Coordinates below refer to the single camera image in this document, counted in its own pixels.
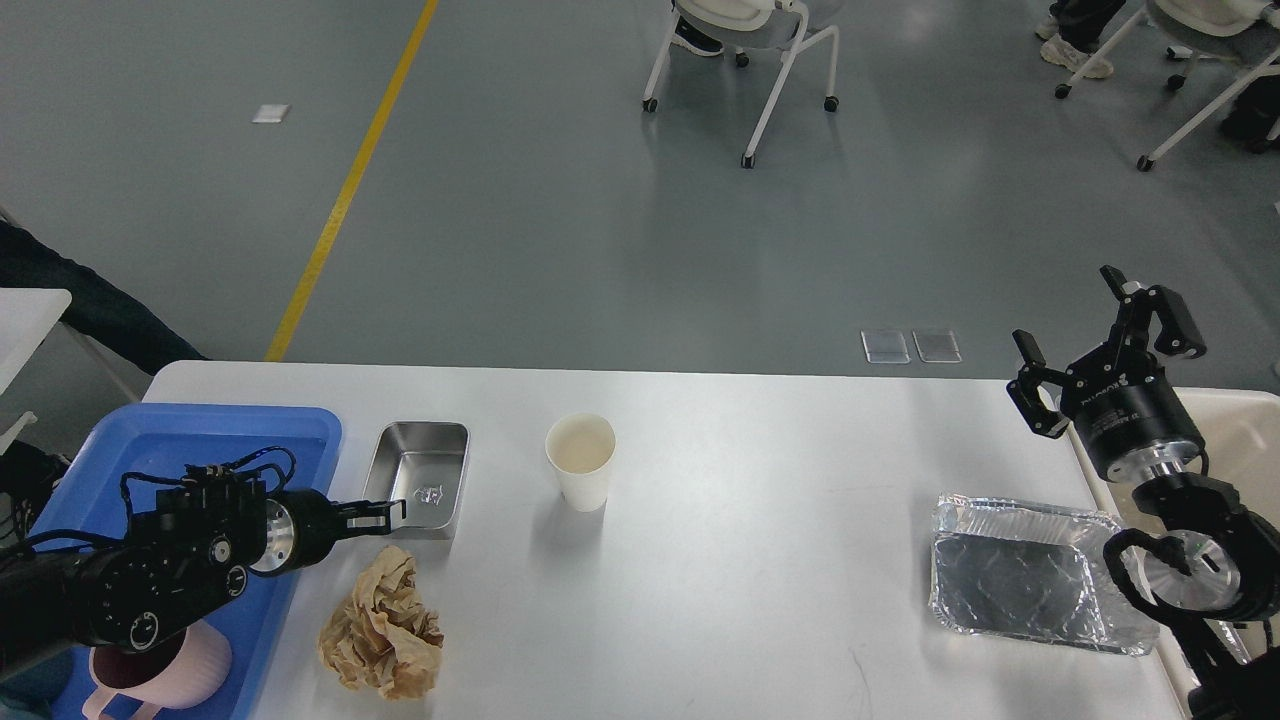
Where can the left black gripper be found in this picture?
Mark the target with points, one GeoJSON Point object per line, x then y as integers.
{"type": "Point", "coordinates": [303, 526]}

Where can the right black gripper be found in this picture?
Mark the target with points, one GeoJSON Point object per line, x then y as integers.
{"type": "Point", "coordinates": [1117, 397]}

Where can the stainless steel rectangular container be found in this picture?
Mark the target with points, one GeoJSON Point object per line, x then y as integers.
{"type": "Point", "coordinates": [421, 464]}

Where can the aluminium foil tray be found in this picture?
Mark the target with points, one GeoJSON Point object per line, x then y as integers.
{"type": "Point", "coordinates": [1032, 572]}

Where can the pink mug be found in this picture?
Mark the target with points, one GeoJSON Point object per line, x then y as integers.
{"type": "Point", "coordinates": [181, 672]}

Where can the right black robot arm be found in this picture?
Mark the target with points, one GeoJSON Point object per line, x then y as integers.
{"type": "Point", "coordinates": [1217, 560]}

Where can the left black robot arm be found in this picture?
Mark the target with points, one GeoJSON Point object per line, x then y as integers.
{"type": "Point", "coordinates": [190, 546]}

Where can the crumpled brown paper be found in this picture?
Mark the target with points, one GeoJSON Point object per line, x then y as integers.
{"type": "Point", "coordinates": [382, 636]}

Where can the beige plastic bin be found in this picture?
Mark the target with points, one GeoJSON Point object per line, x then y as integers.
{"type": "Point", "coordinates": [1241, 432]}

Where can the floor outlet cover right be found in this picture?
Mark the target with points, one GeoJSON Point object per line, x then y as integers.
{"type": "Point", "coordinates": [937, 346]}

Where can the floor outlet cover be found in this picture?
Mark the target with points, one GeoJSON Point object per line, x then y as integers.
{"type": "Point", "coordinates": [885, 347]}
{"type": "Point", "coordinates": [937, 346]}

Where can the floor outlet cover left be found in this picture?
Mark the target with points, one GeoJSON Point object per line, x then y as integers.
{"type": "Point", "coordinates": [885, 347]}

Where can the white paper cup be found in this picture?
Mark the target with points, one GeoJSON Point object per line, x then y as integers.
{"type": "Point", "coordinates": [580, 449]}

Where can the blue plastic tray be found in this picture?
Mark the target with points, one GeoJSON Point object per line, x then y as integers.
{"type": "Point", "coordinates": [162, 440]}

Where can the person in dark jeans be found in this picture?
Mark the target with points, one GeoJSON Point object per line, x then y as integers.
{"type": "Point", "coordinates": [97, 308]}

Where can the seated person's feet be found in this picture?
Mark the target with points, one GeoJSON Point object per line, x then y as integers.
{"type": "Point", "coordinates": [1071, 31]}

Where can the white chair right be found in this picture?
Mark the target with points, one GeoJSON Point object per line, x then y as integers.
{"type": "Point", "coordinates": [1239, 34]}

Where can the white chair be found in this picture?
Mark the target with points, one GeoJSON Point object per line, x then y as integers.
{"type": "Point", "coordinates": [1239, 34]}
{"type": "Point", "coordinates": [740, 26]}

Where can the white floor label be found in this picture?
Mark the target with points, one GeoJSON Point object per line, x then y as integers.
{"type": "Point", "coordinates": [270, 114]}

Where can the white chair centre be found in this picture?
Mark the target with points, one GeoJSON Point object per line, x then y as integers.
{"type": "Point", "coordinates": [740, 26]}

